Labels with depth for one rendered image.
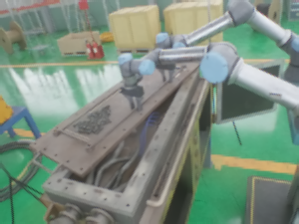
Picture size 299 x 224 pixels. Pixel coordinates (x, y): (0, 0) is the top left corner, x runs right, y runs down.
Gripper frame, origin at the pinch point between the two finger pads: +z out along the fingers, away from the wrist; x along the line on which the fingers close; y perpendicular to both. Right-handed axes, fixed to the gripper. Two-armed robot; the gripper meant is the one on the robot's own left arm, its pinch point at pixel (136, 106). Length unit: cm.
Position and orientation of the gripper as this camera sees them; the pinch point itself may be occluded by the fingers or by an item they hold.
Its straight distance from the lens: 133.0
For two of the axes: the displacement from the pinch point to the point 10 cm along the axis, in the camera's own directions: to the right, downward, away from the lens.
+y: -5.5, 5.4, -6.3
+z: 1.5, 8.2, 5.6
